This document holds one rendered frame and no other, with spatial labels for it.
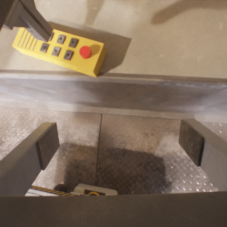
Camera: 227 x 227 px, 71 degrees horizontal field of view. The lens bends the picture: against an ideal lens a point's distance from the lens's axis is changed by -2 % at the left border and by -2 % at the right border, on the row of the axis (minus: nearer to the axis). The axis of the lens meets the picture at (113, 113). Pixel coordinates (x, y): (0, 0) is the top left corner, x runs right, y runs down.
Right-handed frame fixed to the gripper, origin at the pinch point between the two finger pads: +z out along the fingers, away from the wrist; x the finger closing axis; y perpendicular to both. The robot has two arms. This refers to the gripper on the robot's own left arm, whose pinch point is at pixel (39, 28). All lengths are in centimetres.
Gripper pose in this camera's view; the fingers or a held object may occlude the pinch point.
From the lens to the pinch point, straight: 34.4
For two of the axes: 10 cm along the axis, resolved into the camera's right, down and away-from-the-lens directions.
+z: 1.3, 1.0, 9.9
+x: 3.5, -9.3, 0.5
